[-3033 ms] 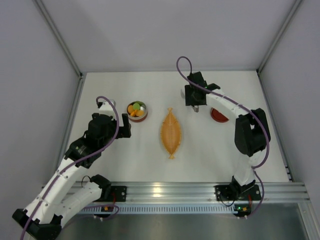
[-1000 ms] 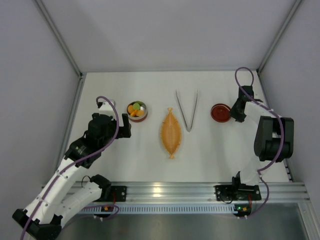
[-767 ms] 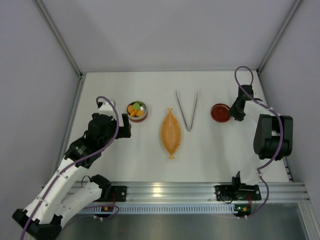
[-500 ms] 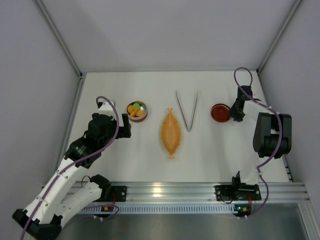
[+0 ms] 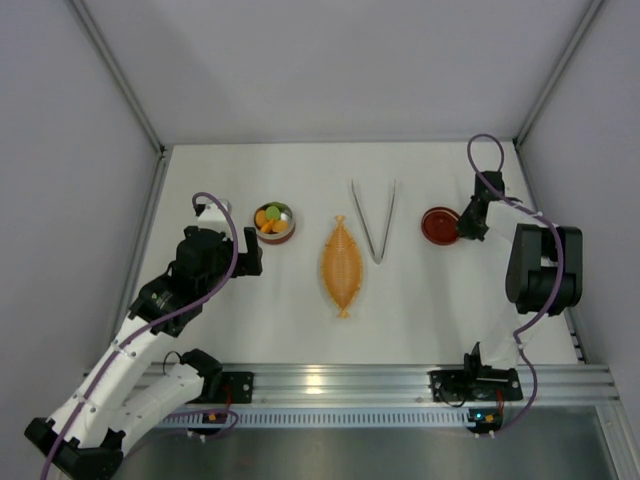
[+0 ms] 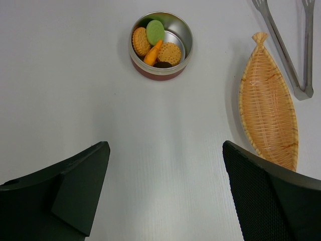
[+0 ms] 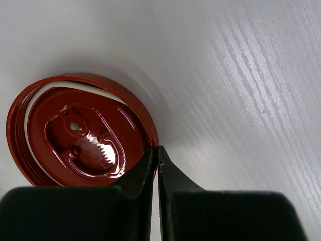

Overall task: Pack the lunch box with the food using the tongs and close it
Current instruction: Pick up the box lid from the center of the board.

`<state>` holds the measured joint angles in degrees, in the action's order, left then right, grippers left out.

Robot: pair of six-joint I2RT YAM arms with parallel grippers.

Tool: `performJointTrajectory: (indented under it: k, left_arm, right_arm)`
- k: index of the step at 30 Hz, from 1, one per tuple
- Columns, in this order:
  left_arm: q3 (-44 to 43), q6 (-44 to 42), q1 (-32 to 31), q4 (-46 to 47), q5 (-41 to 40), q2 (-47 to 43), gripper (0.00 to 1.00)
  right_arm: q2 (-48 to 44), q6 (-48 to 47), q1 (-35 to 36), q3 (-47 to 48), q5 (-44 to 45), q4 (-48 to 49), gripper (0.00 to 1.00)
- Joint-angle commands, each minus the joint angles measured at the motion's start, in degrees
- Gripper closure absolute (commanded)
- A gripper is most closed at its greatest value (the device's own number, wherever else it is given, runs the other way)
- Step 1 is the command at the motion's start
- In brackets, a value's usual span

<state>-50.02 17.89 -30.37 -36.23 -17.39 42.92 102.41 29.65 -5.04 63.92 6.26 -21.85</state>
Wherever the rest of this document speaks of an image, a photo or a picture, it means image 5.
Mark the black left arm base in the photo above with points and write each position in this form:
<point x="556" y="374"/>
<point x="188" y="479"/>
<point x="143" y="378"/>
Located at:
<point x="228" y="388"/>

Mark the large round dotted biscuit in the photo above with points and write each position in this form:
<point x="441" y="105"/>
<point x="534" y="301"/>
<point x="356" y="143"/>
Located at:
<point x="279" y="226"/>

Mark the green round cookie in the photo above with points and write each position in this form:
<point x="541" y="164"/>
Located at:
<point x="272" y="213"/>

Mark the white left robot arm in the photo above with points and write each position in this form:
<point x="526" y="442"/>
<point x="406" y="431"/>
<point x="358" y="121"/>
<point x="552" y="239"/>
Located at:
<point x="91" y="433"/>

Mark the boat-shaped woven basket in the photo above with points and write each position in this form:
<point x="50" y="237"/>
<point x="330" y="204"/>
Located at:
<point x="341" y="268"/>

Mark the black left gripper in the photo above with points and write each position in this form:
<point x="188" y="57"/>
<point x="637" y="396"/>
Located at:
<point x="245" y="261"/>

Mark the orange fish-shaped cookie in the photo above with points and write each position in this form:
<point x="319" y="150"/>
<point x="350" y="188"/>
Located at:
<point x="267" y="227"/>

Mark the small round sandwich cookie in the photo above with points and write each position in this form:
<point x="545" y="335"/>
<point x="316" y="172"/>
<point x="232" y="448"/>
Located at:
<point x="261" y="218"/>

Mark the red round lid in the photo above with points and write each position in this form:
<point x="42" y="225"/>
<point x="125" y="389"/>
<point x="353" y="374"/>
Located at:
<point x="439" y="226"/>

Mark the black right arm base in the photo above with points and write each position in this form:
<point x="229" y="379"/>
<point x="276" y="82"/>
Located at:
<point x="456" y="387"/>

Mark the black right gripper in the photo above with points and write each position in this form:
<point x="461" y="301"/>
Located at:
<point x="473" y="220"/>

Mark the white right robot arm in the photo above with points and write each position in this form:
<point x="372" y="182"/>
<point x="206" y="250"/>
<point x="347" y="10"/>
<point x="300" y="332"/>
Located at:
<point x="538" y="267"/>

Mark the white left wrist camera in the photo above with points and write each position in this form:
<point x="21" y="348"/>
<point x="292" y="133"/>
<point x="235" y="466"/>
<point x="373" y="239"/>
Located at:
<point x="210" y="217"/>

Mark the aluminium frame post left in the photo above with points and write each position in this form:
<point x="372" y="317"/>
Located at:
<point x="100" y="44"/>

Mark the stainless steel tongs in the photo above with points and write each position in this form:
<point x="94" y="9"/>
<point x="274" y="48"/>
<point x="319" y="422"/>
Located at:
<point x="376" y="235"/>

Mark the slotted cable duct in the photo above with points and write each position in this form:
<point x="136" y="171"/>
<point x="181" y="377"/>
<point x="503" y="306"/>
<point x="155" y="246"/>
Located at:
<point x="353" y="418"/>

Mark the aluminium mounting rail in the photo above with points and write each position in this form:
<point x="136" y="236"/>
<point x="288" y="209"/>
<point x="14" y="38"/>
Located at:
<point x="405" y="386"/>

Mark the steel bowl with red base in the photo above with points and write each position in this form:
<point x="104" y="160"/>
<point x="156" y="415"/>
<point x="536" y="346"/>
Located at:
<point x="286" y="215"/>

